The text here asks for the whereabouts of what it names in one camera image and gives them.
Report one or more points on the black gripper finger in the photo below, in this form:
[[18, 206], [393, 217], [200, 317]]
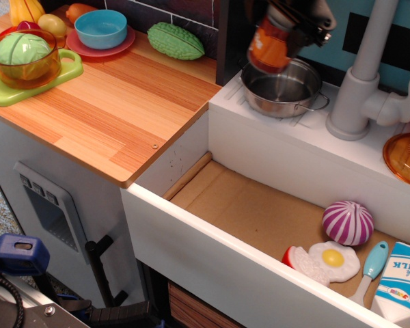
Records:
[[297, 40]]

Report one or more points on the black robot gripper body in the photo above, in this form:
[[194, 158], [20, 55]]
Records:
[[306, 15]]

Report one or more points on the orange toy soup can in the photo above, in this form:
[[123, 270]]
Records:
[[268, 50]]

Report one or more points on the stainless steel pot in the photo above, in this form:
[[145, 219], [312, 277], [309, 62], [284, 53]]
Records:
[[290, 93]]

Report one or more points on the orange transparent pot lid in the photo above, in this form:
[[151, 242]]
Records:
[[396, 154]]

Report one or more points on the grey toy faucet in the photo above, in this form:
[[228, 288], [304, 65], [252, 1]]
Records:
[[359, 98]]

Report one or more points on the green toy bitter gourd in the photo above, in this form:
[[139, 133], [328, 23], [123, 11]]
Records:
[[175, 42]]

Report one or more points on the purple striped toy onion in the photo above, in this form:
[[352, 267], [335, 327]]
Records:
[[348, 223]]

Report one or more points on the white wooden drawer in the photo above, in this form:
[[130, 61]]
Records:
[[216, 212]]

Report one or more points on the blue toy bowl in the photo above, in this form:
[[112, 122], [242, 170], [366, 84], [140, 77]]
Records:
[[101, 29]]

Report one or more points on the red white toy slice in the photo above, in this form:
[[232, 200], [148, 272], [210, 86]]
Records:
[[298, 259]]

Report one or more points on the orange toy fruit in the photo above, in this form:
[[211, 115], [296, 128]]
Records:
[[78, 9]]

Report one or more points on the pink toy plate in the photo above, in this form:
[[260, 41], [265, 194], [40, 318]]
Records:
[[73, 43]]

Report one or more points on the toy fried egg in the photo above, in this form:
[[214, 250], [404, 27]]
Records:
[[340, 263]]

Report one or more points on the blue grey toy spatula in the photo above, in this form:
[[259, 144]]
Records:
[[373, 266]]

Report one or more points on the yellow toy lemon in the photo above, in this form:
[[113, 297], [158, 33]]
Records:
[[53, 24]]

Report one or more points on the orange transparent bowl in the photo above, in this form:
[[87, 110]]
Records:
[[44, 79]]

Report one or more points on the red toy apple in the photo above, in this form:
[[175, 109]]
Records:
[[23, 25]]

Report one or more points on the green toy cabbage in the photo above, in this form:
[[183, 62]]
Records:
[[22, 56]]

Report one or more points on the toy milk carton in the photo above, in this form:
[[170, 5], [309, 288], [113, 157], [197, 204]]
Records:
[[392, 297]]

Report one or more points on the yellow toy squash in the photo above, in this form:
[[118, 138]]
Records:
[[25, 10]]

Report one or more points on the grey toy oven panel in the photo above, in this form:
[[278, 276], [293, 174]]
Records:
[[54, 208]]

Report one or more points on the green cutting board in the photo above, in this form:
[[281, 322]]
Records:
[[71, 67]]

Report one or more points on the blue clamp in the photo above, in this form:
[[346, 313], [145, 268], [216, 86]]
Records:
[[22, 255]]

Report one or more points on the black oven door handle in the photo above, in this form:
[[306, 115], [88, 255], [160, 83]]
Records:
[[94, 251]]

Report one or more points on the grey metal mount plate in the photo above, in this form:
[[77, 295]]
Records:
[[21, 306]]

